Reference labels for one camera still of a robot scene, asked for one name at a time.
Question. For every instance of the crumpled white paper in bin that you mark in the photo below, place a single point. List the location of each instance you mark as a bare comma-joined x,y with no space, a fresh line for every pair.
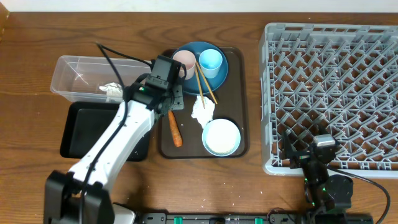
114,92

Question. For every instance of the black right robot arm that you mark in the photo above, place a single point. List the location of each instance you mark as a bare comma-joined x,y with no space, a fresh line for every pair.
329,194

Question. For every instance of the orange carrot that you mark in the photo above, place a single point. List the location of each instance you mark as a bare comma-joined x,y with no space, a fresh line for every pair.
176,136

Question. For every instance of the white paper napkin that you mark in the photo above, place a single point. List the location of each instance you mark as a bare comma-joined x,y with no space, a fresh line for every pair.
203,111

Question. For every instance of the clear plastic bin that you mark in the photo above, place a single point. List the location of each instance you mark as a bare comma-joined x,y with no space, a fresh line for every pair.
77,78

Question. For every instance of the grey dishwasher rack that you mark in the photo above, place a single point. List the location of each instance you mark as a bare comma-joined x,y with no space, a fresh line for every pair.
343,77

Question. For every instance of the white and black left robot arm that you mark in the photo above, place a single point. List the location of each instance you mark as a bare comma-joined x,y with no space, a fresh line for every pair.
82,194

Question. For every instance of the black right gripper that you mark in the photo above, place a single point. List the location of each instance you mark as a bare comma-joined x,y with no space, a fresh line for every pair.
300,157

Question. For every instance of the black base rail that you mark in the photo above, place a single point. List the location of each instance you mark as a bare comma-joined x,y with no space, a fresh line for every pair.
272,218

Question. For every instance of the brown plastic serving tray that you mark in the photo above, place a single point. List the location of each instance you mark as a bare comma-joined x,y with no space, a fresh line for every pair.
231,96

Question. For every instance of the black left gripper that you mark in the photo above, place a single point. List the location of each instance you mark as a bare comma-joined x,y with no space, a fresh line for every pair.
180,106

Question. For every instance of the light blue bowl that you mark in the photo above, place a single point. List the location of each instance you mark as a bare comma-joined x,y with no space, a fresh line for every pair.
221,137

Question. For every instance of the black plastic bin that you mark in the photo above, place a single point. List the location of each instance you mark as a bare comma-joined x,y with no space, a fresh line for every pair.
86,122

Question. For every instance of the pink plastic cup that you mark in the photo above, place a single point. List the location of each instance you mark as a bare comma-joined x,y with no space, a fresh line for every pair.
188,59

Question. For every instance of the dark blue plate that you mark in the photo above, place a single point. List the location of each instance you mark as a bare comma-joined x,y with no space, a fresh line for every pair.
190,86

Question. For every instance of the light blue plastic cup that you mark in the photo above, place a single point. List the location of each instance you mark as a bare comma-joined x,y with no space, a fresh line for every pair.
210,62

